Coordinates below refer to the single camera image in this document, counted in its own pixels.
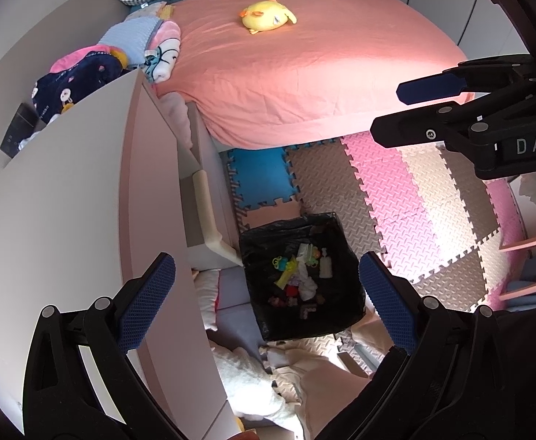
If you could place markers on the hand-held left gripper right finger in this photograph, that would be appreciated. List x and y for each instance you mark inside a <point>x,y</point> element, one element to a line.
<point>389,302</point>

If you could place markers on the foam floor mat tiles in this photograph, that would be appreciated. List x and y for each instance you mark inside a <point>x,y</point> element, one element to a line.
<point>396,220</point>

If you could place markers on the bin with black bag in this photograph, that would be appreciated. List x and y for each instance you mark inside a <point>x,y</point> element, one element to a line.
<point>268,256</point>

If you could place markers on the pink fleece blanket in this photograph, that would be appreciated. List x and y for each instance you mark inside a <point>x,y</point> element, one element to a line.
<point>73,57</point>

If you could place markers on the beige foam edge bumper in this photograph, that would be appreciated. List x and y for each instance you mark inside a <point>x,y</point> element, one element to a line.
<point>208,220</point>

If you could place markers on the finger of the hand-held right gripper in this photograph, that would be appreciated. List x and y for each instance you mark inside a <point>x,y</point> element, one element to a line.
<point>428,88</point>
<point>410,126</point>

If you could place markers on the pink cartoon blanket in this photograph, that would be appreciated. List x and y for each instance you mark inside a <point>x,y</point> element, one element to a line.
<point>165,55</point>

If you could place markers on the light blue folded blanket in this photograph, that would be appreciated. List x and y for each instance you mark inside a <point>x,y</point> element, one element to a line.
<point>130,39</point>

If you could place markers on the pink bed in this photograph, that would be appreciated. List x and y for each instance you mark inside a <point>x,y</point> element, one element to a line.
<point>318,73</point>

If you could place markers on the black wall socket panel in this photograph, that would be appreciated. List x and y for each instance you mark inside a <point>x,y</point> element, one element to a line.
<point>18,128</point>

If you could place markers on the navy printed blanket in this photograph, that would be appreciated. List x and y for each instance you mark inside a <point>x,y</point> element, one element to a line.
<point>75,87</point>

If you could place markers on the yellow plush toy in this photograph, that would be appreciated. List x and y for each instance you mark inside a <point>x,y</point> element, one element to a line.
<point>268,16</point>

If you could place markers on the grey seat cushion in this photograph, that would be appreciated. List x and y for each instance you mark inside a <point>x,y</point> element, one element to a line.
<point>235,302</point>

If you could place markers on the person's leg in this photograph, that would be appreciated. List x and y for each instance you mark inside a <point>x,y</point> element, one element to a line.
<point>332,398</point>

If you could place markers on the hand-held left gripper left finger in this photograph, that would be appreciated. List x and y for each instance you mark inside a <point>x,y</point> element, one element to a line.
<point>146,302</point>

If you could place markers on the person's white fleece clothing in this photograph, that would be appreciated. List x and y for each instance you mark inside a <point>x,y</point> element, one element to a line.
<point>245,385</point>

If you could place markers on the light blue cloth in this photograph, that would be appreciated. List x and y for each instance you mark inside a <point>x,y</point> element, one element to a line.
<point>28,141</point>

